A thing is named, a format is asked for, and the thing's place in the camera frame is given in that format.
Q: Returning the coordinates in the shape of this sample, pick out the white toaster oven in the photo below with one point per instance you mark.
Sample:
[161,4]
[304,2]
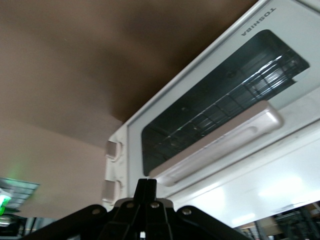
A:
[250,195]

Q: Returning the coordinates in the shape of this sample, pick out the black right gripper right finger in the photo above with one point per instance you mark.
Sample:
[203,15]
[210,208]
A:
[153,200]

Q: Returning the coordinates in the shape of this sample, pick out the round oven knob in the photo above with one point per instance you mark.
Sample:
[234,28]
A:
[113,150]
[111,191]

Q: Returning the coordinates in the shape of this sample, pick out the oven door with glass window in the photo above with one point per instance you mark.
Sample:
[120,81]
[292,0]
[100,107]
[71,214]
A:
[295,20]

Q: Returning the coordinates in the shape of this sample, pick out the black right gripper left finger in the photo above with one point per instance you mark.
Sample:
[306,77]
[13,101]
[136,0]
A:
[140,200]

